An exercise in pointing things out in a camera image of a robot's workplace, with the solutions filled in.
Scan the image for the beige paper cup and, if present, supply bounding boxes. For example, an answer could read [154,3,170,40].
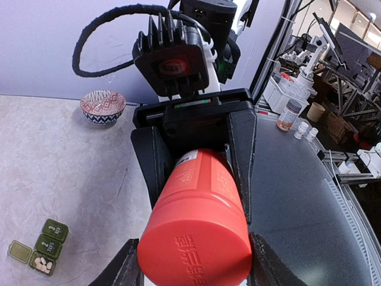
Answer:
[307,102,326,123]

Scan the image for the green pill organizer box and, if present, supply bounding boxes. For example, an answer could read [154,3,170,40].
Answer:
[7,219,69,276]

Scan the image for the orange bottle lid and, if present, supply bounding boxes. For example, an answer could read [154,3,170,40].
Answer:
[136,208,254,286]

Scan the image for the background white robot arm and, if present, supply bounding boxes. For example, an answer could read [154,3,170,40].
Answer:
[249,13,346,285]

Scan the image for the white tablets in organizer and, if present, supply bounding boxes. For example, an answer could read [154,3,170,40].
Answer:
[33,257,53,274]

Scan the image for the right aluminium frame post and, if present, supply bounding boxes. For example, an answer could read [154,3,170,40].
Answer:
[249,1,302,102]

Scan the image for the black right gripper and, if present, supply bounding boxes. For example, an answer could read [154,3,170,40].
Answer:
[130,89,257,224]

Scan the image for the white plastic storage bin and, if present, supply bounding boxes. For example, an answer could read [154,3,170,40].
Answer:
[263,74,310,114]

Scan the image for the orange pill bottle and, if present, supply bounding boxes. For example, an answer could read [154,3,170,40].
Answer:
[150,148,249,233]

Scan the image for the brown supplement bottle grey lid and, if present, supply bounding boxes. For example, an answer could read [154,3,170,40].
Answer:
[276,100,302,132]

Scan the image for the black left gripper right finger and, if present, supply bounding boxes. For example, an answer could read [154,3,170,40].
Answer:
[248,232,306,286]

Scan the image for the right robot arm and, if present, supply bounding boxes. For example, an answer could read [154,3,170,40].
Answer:
[72,1,257,221]

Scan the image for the small white bottle background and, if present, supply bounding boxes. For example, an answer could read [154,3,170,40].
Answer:
[294,122,309,140]

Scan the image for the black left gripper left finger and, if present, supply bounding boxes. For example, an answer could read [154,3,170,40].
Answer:
[89,238,142,286]

